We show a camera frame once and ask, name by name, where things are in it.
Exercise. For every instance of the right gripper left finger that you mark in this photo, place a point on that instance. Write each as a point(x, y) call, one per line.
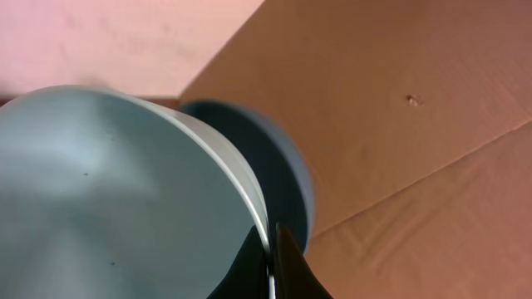
point(247, 276)

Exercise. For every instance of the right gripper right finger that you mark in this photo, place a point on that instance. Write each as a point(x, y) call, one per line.
point(293, 276)

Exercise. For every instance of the brown cardboard sheet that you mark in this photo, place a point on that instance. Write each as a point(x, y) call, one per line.
point(414, 117)

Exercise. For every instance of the dark blue plate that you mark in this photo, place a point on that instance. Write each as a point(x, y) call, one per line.
point(275, 160)

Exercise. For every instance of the light blue bowl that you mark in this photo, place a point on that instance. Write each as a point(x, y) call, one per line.
point(104, 195)

